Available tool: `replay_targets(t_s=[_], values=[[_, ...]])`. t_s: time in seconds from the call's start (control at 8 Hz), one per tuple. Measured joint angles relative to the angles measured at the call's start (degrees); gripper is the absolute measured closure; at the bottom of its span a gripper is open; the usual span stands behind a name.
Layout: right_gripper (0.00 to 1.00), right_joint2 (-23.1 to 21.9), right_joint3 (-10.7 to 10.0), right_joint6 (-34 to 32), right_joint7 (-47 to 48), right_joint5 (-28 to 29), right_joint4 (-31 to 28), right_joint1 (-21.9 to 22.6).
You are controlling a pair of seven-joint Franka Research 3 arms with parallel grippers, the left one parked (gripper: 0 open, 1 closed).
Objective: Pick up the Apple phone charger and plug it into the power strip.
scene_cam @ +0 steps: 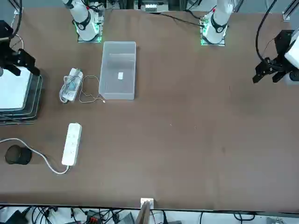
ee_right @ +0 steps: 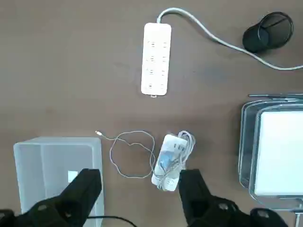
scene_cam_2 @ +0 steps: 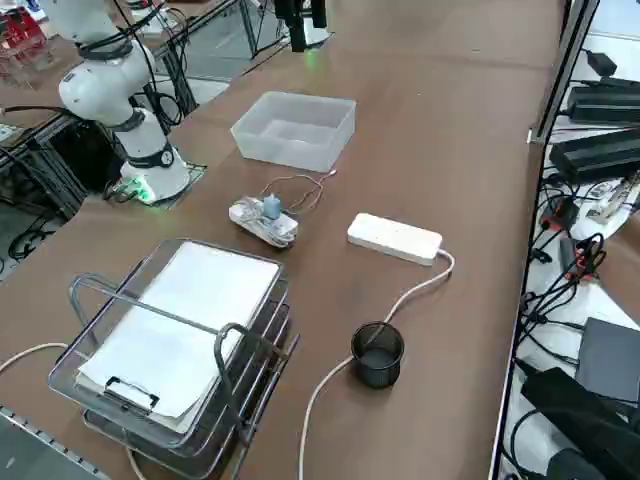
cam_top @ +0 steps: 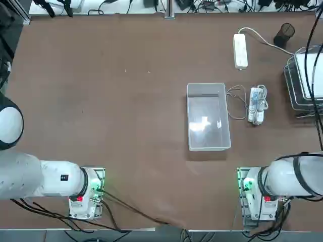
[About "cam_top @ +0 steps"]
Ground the left arm black cable bundle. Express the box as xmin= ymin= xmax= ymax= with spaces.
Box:
xmin=9 ymin=189 xmax=183 ymax=232

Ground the cream power strip cable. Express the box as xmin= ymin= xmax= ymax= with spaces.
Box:
xmin=238 ymin=27 xmax=301 ymax=56

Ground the aluminium profile rail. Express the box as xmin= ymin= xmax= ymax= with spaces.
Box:
xmin=9 ymin=0 xmax=32 ymax=26

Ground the white power strip with USB ports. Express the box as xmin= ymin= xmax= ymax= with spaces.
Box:
xmin=247 ymin=86 xmax=265 ymax=125

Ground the long white power strip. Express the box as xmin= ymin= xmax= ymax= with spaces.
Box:
xmin=233 ymin=33 xmax=250 ymax=71

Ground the arm black cable bundle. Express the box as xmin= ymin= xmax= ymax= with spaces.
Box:
xmin=9 ymin=189 xmax=183 ymax=232
xmin=303 ymin=4 xmax=323 ymax=150

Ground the aluminium profile post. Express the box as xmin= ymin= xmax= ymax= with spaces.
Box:
xmin=164 ymin=0 xmax=176 ymax=20

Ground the stacked metal wire document tray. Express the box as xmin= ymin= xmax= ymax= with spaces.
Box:
xmin=283 ymin=45 xmax=323 ymax=118

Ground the clear plastic bin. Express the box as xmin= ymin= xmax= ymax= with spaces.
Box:
xmin=186 ymin=82 xmax=232 ymax=152

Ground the right arm black cable bundle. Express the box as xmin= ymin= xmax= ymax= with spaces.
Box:
xmin=303 ymin=4 xmax=323 ymax=150

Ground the black mesh pen cup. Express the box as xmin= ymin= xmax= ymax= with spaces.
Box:
xmin=273 ymin=23 xmax=296 ymax=48

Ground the thin white charger cable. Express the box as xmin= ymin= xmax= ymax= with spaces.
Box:
xmin=226 ymin=84 xmax=253 ymax=120

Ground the bundled white power cord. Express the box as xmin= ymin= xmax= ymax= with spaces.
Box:
xmin=252 ymin=85 xmax=270 ymax=126

